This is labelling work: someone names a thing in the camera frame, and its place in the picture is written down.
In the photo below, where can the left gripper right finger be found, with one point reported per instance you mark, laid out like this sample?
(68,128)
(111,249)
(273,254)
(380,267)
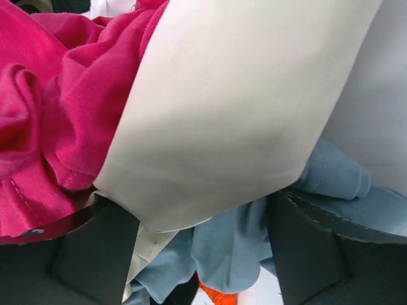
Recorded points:
(321,258)

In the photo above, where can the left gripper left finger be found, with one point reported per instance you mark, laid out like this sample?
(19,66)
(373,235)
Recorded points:
(81,259)

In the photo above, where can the blue-grey cloth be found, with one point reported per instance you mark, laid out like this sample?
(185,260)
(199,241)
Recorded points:
(228,251)

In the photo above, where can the beige cloth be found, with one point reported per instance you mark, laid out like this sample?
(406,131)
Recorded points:
(228,103)

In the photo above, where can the magenta cloth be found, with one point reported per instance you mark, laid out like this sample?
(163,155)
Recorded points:
(65,80)

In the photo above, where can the black cloth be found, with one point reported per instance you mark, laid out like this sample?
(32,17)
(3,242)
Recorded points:
(183,293)

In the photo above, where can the orange cloth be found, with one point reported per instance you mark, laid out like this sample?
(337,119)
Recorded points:
(217,297)

